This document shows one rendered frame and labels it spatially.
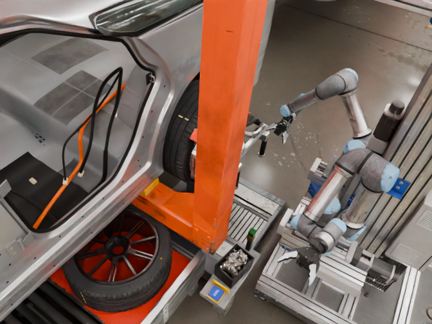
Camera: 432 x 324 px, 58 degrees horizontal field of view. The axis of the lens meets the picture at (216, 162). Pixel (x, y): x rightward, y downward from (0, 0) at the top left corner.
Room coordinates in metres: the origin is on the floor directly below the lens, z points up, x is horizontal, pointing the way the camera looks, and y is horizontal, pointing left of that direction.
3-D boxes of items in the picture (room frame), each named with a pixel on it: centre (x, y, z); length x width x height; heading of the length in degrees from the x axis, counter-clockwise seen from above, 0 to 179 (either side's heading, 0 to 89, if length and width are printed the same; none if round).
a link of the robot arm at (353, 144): (1.70, -0.82, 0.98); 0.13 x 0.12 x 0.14; 136
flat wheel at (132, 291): (1.18, 0.55, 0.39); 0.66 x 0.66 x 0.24
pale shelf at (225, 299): (1.11, -0.16, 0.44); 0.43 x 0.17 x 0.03; 151
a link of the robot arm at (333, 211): (1.24, -0.61, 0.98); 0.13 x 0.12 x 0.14; 50
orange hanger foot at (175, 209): (1.44, 0.28, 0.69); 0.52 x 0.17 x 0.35; 61
